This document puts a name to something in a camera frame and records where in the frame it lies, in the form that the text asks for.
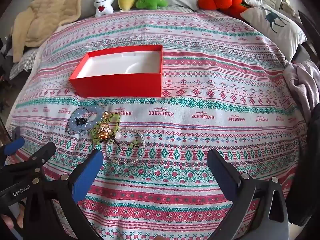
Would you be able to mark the lavender cloth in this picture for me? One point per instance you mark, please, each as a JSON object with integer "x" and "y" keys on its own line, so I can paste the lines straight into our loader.
{"x": 302, "y": 85}

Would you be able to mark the deer print pillow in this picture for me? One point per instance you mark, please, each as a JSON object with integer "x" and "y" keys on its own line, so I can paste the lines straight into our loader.
{"x": 275, "y": 27}

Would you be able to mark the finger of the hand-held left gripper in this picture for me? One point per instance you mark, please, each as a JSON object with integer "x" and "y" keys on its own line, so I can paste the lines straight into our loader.
{"x": 15, "y": 143}
{"x": 42, "y": 152}

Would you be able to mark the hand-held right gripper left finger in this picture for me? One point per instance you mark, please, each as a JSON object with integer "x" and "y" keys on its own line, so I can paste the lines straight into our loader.
{"x": 87, "y": 172}

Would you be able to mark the person's left hand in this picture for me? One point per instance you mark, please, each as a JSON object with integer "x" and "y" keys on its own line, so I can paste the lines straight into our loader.
{"x": 7, "y": 222}

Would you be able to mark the dark flower ornament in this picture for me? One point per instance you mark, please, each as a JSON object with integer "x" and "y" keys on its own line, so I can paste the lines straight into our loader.
{"x": 81, "y": 121}

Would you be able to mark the white pearl earring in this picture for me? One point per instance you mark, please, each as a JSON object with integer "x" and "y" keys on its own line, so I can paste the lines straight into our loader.
{"x": 117, "y": 136}

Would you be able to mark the red cardboard box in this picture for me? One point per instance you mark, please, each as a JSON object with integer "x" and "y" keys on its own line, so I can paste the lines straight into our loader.
{"x": 117, "y": 85}

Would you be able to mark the grey checked sheet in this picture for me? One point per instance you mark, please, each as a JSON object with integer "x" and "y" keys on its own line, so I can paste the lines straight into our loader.
{"x": 23, "y": 65}

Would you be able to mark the gold bangle jewelry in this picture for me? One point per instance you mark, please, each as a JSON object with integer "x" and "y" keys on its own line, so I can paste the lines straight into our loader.
{"x": 105, "y": 130}

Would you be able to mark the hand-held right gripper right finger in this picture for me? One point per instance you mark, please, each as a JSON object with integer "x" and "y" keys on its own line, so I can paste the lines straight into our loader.
{"x": 222, "y": 175}

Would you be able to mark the dark furniture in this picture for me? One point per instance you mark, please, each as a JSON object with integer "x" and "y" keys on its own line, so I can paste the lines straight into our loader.
{"x": 5, "y": 50}

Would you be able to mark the orange pumpkin plush toy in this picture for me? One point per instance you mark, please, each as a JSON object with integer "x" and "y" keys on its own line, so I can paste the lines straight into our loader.
{"x": 217, "y": 0}

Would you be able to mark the patterned woven bedspread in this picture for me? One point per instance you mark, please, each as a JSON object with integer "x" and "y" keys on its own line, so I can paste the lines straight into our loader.
{"x": 200, "y": 130}

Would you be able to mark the beige fleece blanket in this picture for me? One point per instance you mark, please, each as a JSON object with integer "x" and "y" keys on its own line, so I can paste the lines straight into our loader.
{"x": 50, "y": 12}

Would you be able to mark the white plush toy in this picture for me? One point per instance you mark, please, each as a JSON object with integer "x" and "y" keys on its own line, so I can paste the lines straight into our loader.
{"x": 103, "y": 3}

